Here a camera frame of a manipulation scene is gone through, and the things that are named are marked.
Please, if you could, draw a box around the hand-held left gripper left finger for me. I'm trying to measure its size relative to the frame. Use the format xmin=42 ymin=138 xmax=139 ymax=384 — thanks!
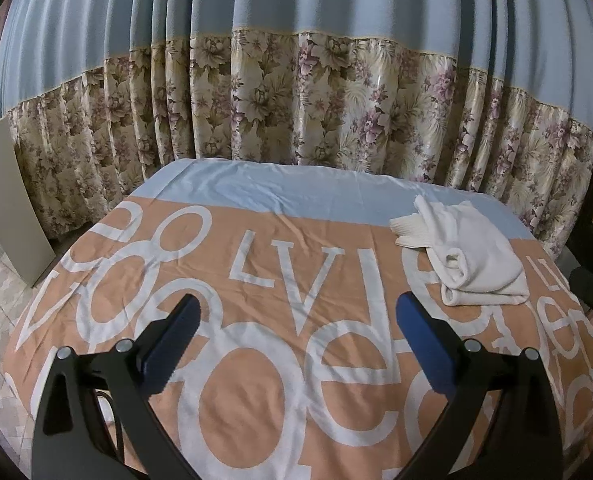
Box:
xmin=31 ymin=294 xmax=202 ymax=480

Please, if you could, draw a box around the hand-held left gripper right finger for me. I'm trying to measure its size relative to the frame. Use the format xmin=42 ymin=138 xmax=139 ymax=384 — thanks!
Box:
xmin=394 ymin=290 xmax=565 ymax=480

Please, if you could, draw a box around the white knit sweater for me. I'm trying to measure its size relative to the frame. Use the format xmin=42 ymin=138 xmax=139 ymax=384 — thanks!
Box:
xmin=389 ymin=195 xmax=531 ymax=307

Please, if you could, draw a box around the orange blue printed blanket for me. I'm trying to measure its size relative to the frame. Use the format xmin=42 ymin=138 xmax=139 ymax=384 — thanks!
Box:
xmin=1 ymin=157 xmax=593 ymax=480

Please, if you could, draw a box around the beige flat board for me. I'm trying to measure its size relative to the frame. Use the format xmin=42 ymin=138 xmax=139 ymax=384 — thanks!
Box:
xmin=0 ymin=119 xmax=58 ymax=289

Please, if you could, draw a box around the blue floral curtain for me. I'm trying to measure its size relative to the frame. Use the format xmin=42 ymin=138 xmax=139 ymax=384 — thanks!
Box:
xmin=0 ymin=0 xmax=593 ymax=262

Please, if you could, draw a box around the black cable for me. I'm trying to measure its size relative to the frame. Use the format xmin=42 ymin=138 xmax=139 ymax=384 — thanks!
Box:
xmin=95 ymin=389 xmax=128 ymax=467

